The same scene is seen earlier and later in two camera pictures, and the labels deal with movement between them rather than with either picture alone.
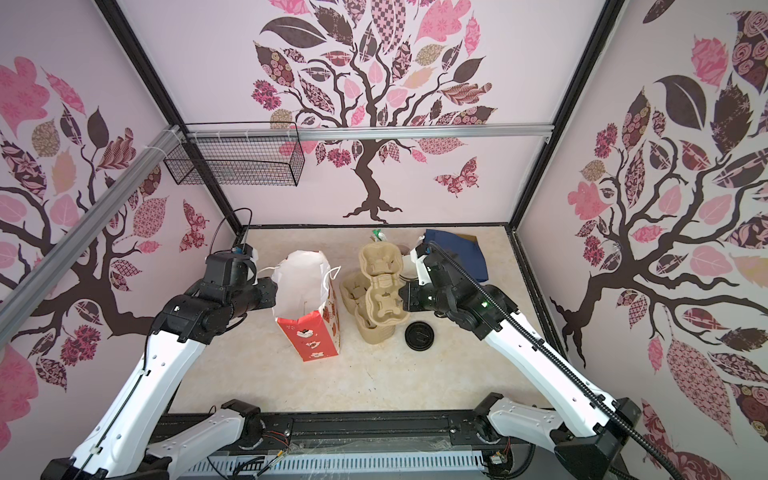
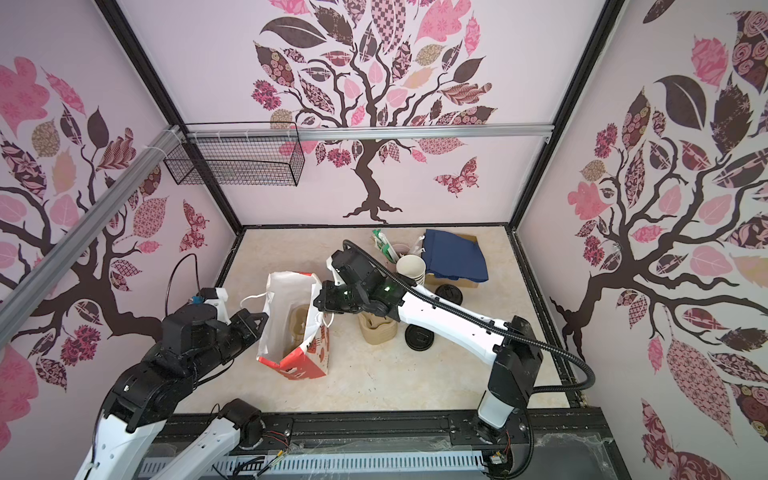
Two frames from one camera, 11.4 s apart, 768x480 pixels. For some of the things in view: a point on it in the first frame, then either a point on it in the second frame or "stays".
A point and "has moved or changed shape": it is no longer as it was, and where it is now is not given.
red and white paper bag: [305, 303] has moved or changed shape
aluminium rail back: [489, 132] stays
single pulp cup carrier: [386, 303] -> [298, 316]
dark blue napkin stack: [463, 249] stays
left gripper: [268, 293] -> [252, 333]
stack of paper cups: [409, 270] stays
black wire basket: [236, 161] stays
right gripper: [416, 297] -> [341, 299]
